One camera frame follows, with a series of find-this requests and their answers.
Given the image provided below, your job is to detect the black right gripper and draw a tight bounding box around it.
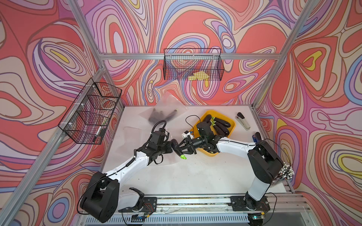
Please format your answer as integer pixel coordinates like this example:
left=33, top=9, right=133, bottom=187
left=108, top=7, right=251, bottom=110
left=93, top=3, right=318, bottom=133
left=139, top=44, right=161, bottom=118
left=175, top=135, right=206, bottom=154

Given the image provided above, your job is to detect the clear zip-top plastic bag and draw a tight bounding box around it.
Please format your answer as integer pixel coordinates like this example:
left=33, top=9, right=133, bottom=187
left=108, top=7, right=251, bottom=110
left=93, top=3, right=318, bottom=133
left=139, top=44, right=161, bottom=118
left=140, top=92, right=188, bottom=125

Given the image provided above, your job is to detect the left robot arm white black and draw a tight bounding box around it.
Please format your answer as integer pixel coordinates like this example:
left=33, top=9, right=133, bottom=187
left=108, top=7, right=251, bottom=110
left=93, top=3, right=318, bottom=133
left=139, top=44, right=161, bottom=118
left=79, top=128, right=172, bottom=223

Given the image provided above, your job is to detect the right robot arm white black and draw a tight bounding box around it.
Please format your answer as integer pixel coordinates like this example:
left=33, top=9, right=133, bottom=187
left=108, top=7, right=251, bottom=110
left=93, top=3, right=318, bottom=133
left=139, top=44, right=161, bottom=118
left=171, top=121, right=283, bottom=210

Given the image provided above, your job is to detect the purple eggplant in tray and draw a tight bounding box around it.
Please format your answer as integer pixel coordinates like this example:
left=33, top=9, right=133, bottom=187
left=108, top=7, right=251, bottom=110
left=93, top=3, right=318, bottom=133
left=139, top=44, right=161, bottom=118
left=215, top=122, right=230, bottom=137
left=213, top=117, right=231, bottom=128
left=213, top=125, right=225, bottom=137
left=204, top=115, right=213, bottom=124

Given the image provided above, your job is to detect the grey black stapler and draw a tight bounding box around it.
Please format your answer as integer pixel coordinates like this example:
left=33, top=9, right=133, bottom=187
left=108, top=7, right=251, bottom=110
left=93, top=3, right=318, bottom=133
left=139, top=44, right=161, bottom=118
left=235, top=112, right=250, bottom=131

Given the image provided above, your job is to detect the blue black tool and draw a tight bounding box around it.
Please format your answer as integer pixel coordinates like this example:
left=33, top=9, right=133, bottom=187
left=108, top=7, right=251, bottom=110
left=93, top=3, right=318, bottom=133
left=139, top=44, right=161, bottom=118
left=252, top=132, right=263, bottom=143

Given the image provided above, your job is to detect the yellow cloth in basket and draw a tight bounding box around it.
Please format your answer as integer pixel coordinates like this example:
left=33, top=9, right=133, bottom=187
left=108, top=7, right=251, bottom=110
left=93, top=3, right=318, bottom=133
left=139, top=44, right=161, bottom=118
left=188, top=71, right=210, bottom=81

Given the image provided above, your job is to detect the aluminium horizontal back bar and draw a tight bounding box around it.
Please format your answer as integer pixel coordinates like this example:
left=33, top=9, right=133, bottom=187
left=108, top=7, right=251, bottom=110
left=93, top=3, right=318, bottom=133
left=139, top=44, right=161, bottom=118
left=98, top=53, right=282, bottom=60

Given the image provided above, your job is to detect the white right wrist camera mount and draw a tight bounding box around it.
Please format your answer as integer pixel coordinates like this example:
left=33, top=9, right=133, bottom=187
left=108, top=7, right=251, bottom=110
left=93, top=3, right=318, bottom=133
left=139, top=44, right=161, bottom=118
left=182, top=131, right=194, bottom=139

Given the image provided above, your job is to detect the black corrugated cable hose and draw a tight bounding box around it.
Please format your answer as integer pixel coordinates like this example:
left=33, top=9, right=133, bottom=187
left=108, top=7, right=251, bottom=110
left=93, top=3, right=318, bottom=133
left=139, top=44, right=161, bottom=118
left=151, top=120, right=167, bottom=133

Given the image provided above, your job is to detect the black wire basket left wall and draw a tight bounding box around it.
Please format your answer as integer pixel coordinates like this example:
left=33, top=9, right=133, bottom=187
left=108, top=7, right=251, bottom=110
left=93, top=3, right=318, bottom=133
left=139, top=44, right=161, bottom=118
left=58, top=78, right=122, bottom=145

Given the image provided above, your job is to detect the black wire basket wall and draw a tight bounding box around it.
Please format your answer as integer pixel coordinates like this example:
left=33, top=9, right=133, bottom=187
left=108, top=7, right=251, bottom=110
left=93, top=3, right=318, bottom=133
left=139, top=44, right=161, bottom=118
left=163, top=47, right=224, bottom=81
left=58, top=78, right=122, bottom=145

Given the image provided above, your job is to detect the black wire basket back wall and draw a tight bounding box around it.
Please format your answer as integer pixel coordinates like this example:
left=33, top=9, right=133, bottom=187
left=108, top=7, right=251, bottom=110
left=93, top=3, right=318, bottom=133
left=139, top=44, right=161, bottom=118
left=163, top=47, right=224, bottom=81

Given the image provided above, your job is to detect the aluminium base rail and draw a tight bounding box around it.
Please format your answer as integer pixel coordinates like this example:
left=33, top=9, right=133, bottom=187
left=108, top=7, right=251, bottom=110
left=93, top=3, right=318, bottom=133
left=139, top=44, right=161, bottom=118
left=76, top=193, right=312, bottom=226

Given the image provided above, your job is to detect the aluminium frame post left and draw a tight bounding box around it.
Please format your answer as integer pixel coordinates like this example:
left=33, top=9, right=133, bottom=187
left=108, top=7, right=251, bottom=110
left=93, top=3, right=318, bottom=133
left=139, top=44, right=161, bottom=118
left=1, top=1, right=120, bottom=226

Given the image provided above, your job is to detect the aluminium frame post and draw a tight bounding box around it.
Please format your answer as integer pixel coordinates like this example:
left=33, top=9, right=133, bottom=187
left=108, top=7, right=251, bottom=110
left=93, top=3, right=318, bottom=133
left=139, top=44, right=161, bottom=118
left=251, top=0, right=319, bottom=109
left=1, top=1, right=120, bottom=226

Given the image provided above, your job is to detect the aluminium frame post right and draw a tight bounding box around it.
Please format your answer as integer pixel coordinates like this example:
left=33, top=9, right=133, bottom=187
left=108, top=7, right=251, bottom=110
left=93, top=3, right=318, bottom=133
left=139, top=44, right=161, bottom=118
left=251, top=0, right=319, bottom=109

